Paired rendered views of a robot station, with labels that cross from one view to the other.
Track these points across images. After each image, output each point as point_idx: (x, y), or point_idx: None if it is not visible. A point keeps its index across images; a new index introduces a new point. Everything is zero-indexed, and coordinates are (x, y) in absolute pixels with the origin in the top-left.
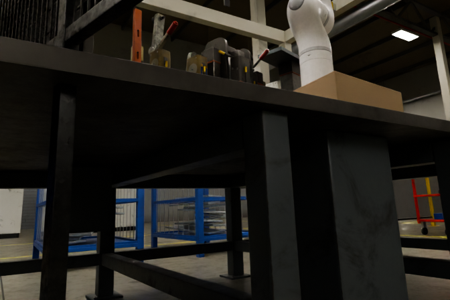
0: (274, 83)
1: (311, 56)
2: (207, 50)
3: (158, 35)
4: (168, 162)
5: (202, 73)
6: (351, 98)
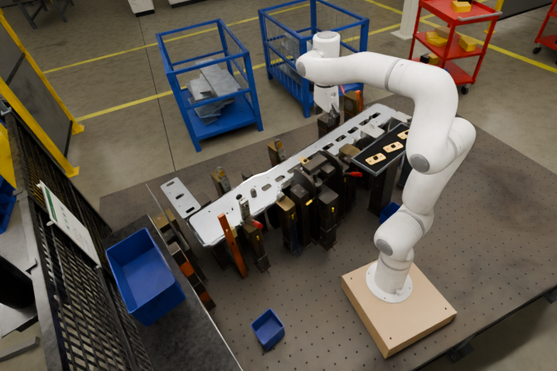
0: (371, 137)
1: (388, 272)
2: (295, 195)
3: (245, 214)
4: None
5: (291, 219)
6: (399, 348)
